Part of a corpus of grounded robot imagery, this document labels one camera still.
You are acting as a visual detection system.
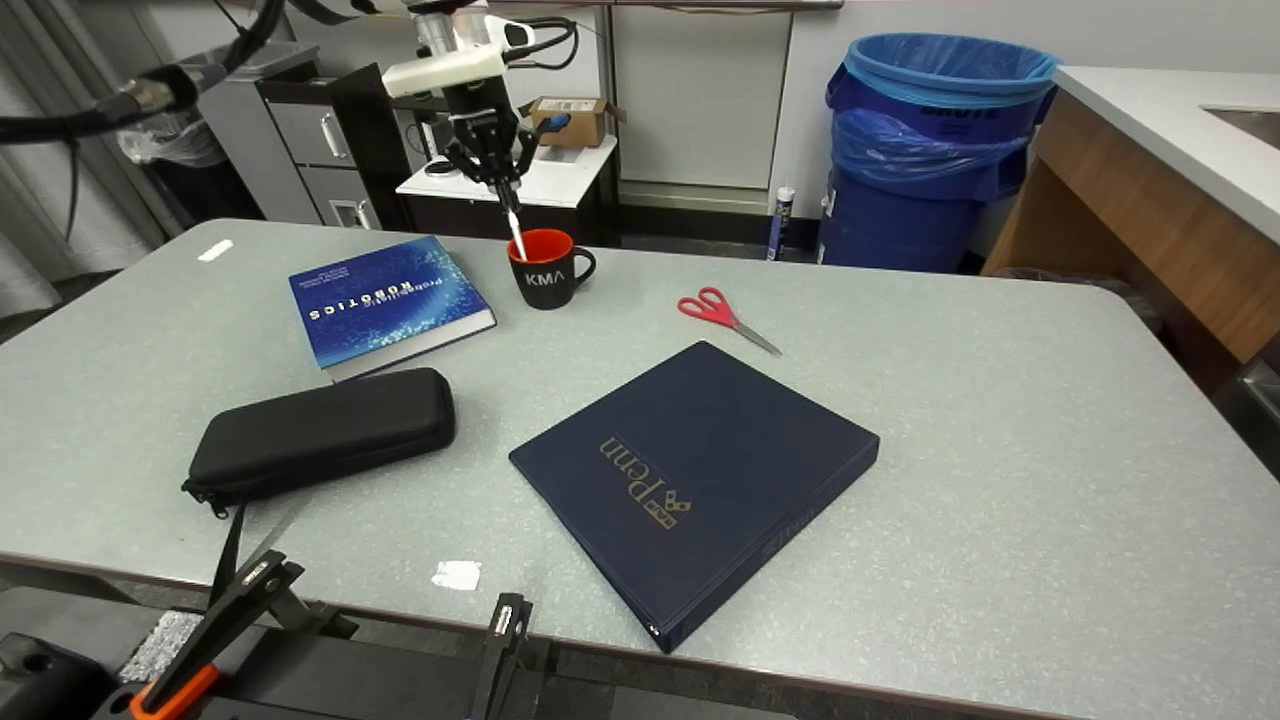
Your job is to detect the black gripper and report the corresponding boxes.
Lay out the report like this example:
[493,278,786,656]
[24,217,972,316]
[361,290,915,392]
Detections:
[430,103,554,211]

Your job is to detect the white marker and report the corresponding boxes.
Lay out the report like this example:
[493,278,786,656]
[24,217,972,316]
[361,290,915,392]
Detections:
[502,194,538,264]

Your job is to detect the white side table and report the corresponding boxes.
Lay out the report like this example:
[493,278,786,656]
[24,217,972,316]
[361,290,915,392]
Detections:
[392,131,626,231]

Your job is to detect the open cardboard box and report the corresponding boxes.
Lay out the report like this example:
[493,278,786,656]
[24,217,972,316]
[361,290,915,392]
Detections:
[520,92,621,153]

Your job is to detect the black mug red inside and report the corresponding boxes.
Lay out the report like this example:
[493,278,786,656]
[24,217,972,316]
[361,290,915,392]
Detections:
[504,225,600,313]

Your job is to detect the blue robotics book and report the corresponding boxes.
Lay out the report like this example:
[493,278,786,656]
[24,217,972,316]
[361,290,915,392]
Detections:
[285,231,502,380]

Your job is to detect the grey drawer cabinet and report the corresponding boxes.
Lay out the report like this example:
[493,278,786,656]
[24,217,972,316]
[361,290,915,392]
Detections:
[197,54,408,231]

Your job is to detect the white bottle blue label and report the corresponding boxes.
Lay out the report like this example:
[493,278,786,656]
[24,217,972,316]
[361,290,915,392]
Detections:
[764,182,801,264]

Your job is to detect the black zip case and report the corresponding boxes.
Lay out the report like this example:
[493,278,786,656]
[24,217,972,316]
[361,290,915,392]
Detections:
[180,364,461,521]

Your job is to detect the navy folder gold print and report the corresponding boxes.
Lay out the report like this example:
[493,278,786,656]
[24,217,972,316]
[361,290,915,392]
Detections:
[504,335,886,656]

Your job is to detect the blue trash bin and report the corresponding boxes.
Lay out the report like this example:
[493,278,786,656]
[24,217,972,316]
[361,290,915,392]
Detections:
[815,30,1066,274]

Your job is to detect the blue plastic bin liner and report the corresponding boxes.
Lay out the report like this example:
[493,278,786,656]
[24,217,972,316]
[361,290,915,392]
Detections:
[823,30,1066,173]

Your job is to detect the black perforated mounting board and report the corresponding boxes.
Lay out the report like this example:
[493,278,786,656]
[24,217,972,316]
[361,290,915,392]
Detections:
[0,584,803,720]

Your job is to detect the wooden counter cabinet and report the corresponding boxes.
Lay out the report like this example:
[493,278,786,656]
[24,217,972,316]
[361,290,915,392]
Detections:
[981,59,1280,392]

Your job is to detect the grey wall panel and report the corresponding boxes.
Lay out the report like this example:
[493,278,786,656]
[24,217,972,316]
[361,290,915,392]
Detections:
[608,2,801,217]

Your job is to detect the red handled scissors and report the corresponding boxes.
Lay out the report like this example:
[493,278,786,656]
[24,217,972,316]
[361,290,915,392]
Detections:
[674,282,790,359]

